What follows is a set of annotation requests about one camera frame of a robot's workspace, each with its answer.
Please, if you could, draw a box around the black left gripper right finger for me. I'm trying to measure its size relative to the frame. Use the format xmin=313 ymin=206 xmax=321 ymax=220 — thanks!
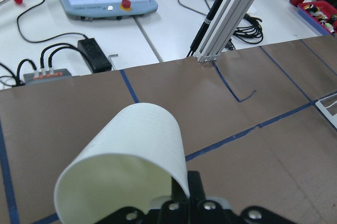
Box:
xmin=187 ymin=171 xmax=206 ymax=203

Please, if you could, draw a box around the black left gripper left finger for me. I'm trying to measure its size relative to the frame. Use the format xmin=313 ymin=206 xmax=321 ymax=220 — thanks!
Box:
xmin=171 ymin=177 xmax=187 ymax=202

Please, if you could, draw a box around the white plastic cup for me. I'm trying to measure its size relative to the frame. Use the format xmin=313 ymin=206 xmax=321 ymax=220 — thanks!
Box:
xmin=54 ymin=103 xmax=190 ymax=223

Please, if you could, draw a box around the black power adapter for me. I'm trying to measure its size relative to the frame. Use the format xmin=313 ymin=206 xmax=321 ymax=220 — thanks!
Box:
xmin=77 ymin=38 xmax=112 ymax=73

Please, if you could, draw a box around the grey usb hub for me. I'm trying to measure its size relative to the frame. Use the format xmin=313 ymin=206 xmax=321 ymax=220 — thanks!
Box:
xmin=23 ymin=69 xmax=72 ymax=85

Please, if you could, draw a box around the aluminium frame post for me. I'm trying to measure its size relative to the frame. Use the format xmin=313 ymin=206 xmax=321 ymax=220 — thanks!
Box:
xmin=187 ymin=0 xmax=254 ymax=63

